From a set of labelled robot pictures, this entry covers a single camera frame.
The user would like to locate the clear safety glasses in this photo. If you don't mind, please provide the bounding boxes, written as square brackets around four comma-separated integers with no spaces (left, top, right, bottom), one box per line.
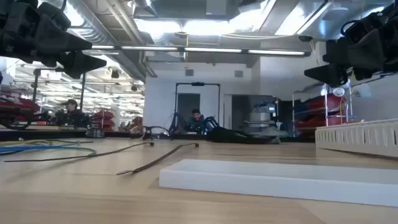
[141,125,172,140]

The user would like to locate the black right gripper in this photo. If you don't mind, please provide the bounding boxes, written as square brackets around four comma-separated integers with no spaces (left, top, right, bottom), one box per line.
[303,1,398,88]

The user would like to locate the person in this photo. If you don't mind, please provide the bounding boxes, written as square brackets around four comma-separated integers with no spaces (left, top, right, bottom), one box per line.
[183,108,208,134]
[55,98,91,128]

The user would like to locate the silver ventilation duct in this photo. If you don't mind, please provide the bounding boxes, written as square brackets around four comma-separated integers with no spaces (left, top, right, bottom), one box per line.
[67,0,158,82]

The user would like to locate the long ceiling strip light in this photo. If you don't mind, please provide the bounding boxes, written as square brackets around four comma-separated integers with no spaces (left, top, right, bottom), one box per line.
[90,45,312,57]

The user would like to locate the flat white duct cover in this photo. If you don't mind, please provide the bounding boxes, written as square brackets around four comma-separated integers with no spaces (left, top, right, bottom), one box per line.
[159,159,398,208]

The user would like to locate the white slotted wiring duct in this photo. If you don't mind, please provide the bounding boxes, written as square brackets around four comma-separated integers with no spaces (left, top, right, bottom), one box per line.
[315,118,398,159]

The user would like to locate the yellow wire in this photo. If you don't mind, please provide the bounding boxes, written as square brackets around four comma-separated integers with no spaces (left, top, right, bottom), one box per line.
[0,139,80,147]

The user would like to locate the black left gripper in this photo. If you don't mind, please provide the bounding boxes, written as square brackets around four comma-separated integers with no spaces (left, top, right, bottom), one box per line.
[0,0,108,80]

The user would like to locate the black background station frame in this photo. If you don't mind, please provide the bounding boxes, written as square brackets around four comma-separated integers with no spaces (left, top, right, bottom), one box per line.
[174,82,221,133]

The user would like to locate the metal shelf rack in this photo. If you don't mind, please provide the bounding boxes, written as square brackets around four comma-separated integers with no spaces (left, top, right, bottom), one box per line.
[291,82,354,138]

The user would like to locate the grey metal machine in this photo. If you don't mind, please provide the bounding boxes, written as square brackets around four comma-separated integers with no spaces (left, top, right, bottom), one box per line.
[244,102,280,133]

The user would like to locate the red storage bin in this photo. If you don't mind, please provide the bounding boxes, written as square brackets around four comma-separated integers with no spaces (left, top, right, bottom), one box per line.
[306,95,343,110]
[297,115,343,128]

